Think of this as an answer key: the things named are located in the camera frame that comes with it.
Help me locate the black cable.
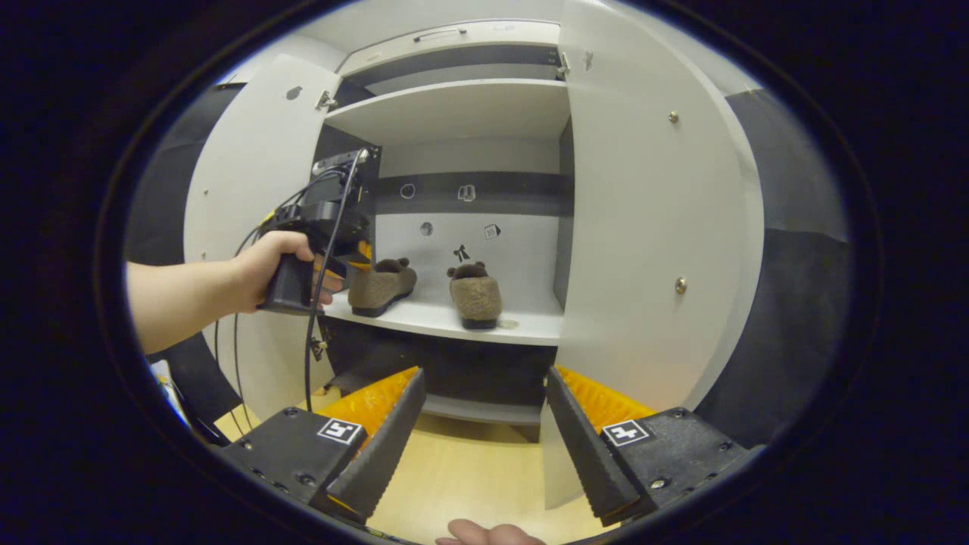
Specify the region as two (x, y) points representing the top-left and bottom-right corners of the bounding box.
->
(303, 148), (364, 413)
(214, 170), (338, 436)

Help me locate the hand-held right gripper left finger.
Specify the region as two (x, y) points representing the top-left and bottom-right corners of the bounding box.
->
(220, 366), (428, 525)

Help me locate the brown fuzzy shoe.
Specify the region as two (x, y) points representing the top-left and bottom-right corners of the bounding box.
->
(447, 262), (503, 331)
(347, 257), (419, 318)

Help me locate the white plastic packet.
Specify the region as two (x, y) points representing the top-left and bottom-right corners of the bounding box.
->
(148, 360), (190, 428)

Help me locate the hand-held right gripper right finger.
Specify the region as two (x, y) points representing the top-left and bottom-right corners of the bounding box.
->
(544, 366), (758, 527)

